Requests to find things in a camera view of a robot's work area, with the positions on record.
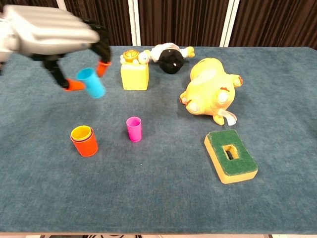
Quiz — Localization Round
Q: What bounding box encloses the teal velvet table cover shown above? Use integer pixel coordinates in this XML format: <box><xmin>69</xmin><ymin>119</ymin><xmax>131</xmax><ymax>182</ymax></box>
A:
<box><xmin>0</xmin><ymin>46</ymin><xmax>317</xmax><ymax>235</ymax></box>

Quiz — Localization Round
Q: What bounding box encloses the yellow plush animal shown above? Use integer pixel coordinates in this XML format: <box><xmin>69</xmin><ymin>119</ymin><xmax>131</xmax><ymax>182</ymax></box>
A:
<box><xmin>179</xmin><ymin>57</ymin><xmax>243</xmax><ymax>126</ymax></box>

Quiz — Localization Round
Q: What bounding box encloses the pink plastic cup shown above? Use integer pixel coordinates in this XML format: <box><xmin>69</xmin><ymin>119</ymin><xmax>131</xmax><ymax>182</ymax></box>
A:
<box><xmin>126</xmin><ymin>117</ymin><xmax>143</xmax><ymax>143</ymax></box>

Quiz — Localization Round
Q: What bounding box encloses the yellow foam cube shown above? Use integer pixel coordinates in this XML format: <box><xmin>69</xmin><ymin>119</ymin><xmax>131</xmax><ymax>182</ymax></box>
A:
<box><xmin>120</xmin><ymin>63</ymin><xmax>150</xmax><ymax>91</ymax></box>

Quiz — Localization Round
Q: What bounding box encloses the black and white plush doll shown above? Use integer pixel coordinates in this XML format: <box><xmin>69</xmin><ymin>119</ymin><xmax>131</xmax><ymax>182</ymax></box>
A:
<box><xmin>148</xmin><ymin>42</ymin><xmax>195</xmax><ymax>74</ymax></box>

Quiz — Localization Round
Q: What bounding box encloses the green and yellow sponge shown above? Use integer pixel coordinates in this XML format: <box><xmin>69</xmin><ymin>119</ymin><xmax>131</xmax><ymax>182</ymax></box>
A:
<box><xmin>204</xmin><ymin>129</ymin><xmax>259</xmax><ymax>184</ymax></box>

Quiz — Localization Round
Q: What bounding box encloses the orange plastic cup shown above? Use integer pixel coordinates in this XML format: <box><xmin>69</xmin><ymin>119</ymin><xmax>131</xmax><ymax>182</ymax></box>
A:
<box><xmin>70</xmin><ymin>127</ymin><xmax>99</xmax><ymax>158</ymax></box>

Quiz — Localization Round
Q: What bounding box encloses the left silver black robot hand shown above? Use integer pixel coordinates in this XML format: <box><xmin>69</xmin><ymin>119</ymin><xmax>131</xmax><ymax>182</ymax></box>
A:
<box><xmin>11</xmin><ymin>4</ymin><xmax>112</xmax><ymax>92</ymax></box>

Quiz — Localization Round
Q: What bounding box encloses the blue plastic cup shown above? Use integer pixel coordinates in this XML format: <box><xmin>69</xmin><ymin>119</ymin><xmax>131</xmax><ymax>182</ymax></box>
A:
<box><xmin>76</xmin><ymin>67</ymin><xmax>106</xmax><ymax>99</ymax></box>

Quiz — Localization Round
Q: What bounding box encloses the small turtle toy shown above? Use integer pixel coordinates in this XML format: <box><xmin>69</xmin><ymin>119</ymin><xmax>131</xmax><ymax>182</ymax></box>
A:
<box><xmin>120</xmin><ymin>49</ymin><xmax>152</xmax><ymax>65</ymax></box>

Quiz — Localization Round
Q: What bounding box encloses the dark brown slatted partition panel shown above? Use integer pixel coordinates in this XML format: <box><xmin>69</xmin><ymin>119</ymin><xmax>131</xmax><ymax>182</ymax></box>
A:
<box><xmin>0</xmin><ymin>0</ymin><xmax>59</xmax><ymax>8</ymax></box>
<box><xmin>229</xmin><ymin>0</ymin><xmax>317</xmax><ymax>50</ymax></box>
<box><xmin>63</xmin><ymin>0</ymin><xmax>133</xmax><ymax>47</ymax></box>
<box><xmin>137</xmin><ymin>0</ymin><xmax>230</xmax><ymax>47</ymax></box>

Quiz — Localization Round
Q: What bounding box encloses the yellow plastic cup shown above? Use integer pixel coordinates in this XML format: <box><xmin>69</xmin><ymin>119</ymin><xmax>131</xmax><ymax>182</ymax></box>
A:
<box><xmin>70</xmin><ymin>125</ymin><xmax>93</xmax><ymax>142</ymax></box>

